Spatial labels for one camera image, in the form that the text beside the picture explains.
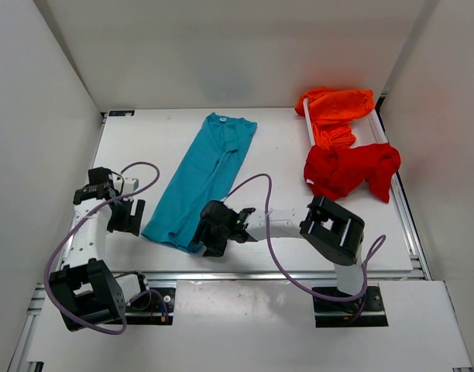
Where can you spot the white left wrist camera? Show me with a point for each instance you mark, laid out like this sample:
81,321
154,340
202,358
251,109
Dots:
125,185

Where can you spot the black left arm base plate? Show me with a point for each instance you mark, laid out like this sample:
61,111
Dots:
149,309

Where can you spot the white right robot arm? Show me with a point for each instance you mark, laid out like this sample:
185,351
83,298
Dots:
333,231

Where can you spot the orange t shirt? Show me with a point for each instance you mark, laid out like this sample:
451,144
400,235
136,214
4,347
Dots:
332,112

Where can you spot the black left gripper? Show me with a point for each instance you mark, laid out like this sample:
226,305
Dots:
129,216

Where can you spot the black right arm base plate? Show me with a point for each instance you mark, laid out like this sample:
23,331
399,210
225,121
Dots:
367,311

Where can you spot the dark label sticker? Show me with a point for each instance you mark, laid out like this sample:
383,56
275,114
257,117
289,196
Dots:
121,113

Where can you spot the teal t shirt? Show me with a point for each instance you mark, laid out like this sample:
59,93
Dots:
207,172

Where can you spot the red t shirt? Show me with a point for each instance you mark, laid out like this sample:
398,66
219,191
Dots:
353,170

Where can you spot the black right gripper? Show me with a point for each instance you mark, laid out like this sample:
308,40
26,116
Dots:
212,237

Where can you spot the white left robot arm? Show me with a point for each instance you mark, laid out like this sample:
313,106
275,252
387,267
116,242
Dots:
84,285

